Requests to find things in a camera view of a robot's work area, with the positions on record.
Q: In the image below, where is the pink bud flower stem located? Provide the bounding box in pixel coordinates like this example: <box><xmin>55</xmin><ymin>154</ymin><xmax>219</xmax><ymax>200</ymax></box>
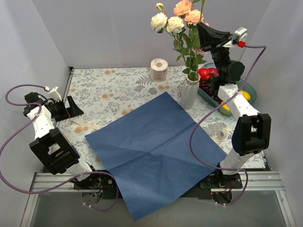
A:
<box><xmin>186</xmin><ymin>23</ymin><xmax>206</xmax><ymax>81</ymax></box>

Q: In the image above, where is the pink rose flower stem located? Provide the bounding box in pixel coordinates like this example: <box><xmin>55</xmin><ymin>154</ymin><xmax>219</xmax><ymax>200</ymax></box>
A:
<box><xmin>185</xmin><ymin>0</ymin><xmax>205</xmax><ymax>81</ymax></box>

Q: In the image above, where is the beige ribbon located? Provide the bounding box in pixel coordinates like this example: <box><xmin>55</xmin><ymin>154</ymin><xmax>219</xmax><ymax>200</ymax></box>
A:
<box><xmin>63</xmin><ymin>119</ymin><xmax>102</xmax><ymax>147</ymax></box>

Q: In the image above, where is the peach rose flower stem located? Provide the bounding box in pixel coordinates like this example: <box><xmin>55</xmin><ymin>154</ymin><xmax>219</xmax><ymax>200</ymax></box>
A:
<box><xmin>173</xmin><ymin>0</ymin><xmax>206</xmax><ymax>81</ymax></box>

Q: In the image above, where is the white rose flower stem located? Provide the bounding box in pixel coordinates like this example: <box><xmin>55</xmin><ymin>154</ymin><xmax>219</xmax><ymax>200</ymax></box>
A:
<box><xmin>151</xmin><ymin>0</ymin><xmax>198</xmax><ymax>81</ymax></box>

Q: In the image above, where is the blue wrapping paper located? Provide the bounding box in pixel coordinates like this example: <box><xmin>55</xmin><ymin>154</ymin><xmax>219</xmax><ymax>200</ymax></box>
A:
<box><xmin>86</xmin><ymin>93</ymin><xmax>226</xmax><ymax>221</ymax></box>

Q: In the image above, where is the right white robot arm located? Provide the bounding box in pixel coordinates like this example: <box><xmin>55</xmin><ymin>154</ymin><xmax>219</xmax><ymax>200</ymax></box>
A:
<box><xmin>197</xmin><ymin>23</ymin><xmax>271</xmax><ymax>188</ymax></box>

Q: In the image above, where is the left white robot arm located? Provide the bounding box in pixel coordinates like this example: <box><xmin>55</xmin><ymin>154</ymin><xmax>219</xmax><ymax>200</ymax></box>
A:
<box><xmin>23</xmin><ymin>92</ymin><xmax>101</xmax><ymax>189</ymax></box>

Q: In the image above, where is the white ribbed ceramic vase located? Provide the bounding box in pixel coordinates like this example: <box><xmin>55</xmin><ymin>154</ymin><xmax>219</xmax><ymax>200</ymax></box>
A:
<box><xmin>179</xmin><ymin>77</ymin><xmax>199</xmax><ymax>110</ymax></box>

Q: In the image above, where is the pink dragon fruit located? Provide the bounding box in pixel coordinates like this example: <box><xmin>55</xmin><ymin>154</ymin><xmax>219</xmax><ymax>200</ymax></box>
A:
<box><xmin>208</xmin><ymin>68</ymin><xmax>219</xmax><ymax>75</ymax></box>

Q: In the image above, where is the red apple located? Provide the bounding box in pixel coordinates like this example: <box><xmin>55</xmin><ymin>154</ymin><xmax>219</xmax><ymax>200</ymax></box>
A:
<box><xmin>198</xmin><ymin>68</ymin><xmax>213</xmax><ymax>81</ymax></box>

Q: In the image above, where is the purple grape bunch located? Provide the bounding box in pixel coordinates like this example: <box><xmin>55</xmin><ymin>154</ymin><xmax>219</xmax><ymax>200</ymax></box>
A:
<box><xmin>199</xmin><ymin>80</ymin><xmax>222</xmax><ymax>104</ymax></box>

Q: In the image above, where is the teal plastic fruit container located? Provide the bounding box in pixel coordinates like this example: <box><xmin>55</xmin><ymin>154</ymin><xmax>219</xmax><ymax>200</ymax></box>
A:
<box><xmin>197</xmin><ymin>63</ymin><xmax>257</xmax><ymax>116</ymax></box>

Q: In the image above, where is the yellow lemon right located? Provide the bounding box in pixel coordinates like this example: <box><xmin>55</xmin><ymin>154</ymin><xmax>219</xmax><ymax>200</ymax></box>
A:
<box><xmin>240</xmin><ymin>90</ymin><xmax>251</xmax><ymax>101</ymax></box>

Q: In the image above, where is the yellow lemon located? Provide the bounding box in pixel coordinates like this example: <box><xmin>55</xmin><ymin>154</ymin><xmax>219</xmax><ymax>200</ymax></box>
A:
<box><xmin>240</xmin><ymin>90</ymin><xmax>251</xmax><ymax>101</ymax></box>
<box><xmin>220</xmin><ymin>105</ymin><xmax>230</xmax><ymax>111</ymax></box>

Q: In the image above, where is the yellow lemon front left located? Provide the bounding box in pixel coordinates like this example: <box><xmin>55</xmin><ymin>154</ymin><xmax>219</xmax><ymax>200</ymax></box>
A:
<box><xmin>220</xmin><ymin>105</ymin><xmax>230</xmax><ymax>111</ymax></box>

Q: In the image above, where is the toilet paper roll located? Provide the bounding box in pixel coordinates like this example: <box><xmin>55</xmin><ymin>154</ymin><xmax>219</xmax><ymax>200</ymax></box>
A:
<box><xmin>150</xmin><ymin>58</ymin><xmax>168</xmax><ymax>82</ymax></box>

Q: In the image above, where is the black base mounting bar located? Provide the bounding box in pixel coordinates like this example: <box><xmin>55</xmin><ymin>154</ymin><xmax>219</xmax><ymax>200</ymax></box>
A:
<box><xmin>71</xmin><ymin>170</ymin><xmax>244</xmax><ymax>203</ymax></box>

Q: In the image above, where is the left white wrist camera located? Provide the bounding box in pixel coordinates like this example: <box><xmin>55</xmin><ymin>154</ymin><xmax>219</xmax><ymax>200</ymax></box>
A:
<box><xmin>48</xmin><ymin>86</ymin><xmax>62</xmax><ymax>102</ymax></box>

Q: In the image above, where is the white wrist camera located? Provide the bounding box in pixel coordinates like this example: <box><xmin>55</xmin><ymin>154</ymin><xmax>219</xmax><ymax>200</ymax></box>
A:
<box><xmin>48</xmin><ymin>86</ymin><xmax>62</xmax><ymax>102</ymax></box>
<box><xmin>222</xmin><ymin>27</ymin><xmax>248</xmax><ymax>48</ymax></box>

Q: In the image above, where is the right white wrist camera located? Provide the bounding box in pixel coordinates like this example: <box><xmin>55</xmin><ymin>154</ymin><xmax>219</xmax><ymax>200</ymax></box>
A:
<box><xmin>222</xmin><ymin>27</ymin><xmax>248</xmax><ymax>48</ymax></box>

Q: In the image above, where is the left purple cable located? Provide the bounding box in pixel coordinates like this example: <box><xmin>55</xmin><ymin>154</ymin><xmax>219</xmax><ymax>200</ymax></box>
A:
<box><xmin>0</xmin><ymin>84</ymin><xmax>119</xmax><ymax>211</ymax></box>

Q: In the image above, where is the purple cable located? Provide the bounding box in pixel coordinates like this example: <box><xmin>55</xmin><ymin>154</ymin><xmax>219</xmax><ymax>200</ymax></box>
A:
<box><xmin>190</xmin><ymin>42</ymin><xmax>267</xmax><ymax>206</ymax></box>
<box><xmin>0</xmin><ymin>84</ymin><xmax>119</xmax><ymax>211</ymax></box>

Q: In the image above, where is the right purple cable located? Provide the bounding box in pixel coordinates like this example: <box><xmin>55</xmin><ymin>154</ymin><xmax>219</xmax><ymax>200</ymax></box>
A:
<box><xmin>190</xmin><ymin>42</ymin><xmax>267</xmax><ymax>206</ymax></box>

